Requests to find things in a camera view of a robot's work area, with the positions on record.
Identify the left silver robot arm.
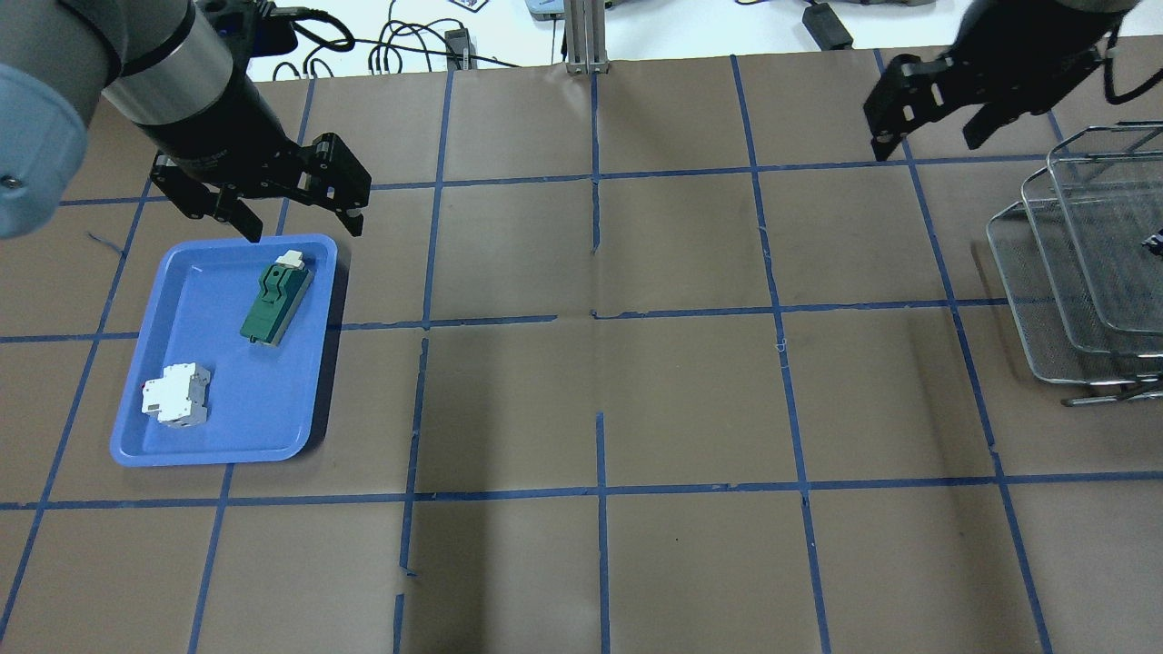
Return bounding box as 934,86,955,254
1,1,373,242

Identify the white circuit breaker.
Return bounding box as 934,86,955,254
141,362,213,428

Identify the wire mesh shelf rack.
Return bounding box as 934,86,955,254
986,120,1162,406

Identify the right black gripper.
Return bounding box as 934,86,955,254
863,1,1123,162

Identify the blue plastic tray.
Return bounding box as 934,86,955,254
109,234,338,467

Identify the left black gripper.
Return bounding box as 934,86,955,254
150,133,373,243

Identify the black power adapter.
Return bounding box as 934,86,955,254
800,1,854,51

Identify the green electrical module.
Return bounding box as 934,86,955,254
238,249,314,347

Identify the aluminium frame post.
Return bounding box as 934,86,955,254
563,0,611,77

